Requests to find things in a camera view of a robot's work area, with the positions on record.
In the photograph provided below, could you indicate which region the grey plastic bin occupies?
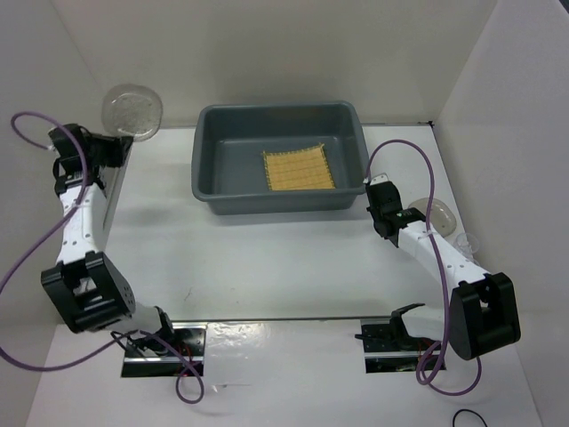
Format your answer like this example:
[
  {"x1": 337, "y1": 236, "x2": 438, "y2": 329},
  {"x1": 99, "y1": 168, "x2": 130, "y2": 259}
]
[{"x1": 191, "y1": 101, "x2": 369, "y2": 215}]

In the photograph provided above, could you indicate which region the yellow woven bamboo mat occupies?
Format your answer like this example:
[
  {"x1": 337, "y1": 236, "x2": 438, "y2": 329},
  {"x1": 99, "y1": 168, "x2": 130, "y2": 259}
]
[{"x1": 262, "y1": 142, "x2": 335, "y2": 191}]

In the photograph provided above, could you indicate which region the clear plastic cup upper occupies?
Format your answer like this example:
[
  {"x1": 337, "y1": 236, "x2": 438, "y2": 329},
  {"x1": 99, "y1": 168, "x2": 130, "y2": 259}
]
[{"x1": 453, "y1": 232, "x2": 480, "y2": 260}]

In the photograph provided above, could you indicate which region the clear glass plate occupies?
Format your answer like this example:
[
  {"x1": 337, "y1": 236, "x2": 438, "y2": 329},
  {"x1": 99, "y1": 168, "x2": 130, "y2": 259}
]
[
  {"x1": 100, "y1": 84, "x2": 164, "y2": 141},
  {"x1": 408, "y1": 197, "x2": 457, "y2": 238}
]

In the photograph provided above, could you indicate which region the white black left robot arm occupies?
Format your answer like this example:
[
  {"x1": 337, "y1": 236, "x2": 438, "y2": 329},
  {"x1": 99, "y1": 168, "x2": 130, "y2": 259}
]
[{"x1": 41, "y1": 124, "x2": 177, "y2": 356}]

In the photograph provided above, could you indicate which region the black cable loop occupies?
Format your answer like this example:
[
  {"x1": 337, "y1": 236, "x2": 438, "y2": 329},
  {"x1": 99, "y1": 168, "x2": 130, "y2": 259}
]
[{"x1": 453, "y1": 408, "x2": 489, "y2": 427}]

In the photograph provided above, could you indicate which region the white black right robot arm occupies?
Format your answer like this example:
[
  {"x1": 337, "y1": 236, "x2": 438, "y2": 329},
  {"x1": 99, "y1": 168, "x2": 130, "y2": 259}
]
[{"x1": 365, "y1": 174, "x2": 521, "y2": 360}]

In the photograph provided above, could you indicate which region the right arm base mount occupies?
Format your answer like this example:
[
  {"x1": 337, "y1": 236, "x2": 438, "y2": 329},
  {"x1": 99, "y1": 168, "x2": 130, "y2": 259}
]
[{"x1": 355, "y1": 303, "x2": 439, "y2": 374}]

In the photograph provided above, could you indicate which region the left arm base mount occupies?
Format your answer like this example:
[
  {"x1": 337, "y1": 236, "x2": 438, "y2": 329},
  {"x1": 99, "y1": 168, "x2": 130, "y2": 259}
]
[{"x1": 121, "y1": 322, "x2": 207, "y2": 378}]

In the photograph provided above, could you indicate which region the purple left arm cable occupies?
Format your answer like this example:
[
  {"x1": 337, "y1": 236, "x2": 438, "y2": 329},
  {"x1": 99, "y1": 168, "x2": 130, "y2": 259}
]
[{"x1": 0, "y1": 110, "x2": 206, "y2": 404}]

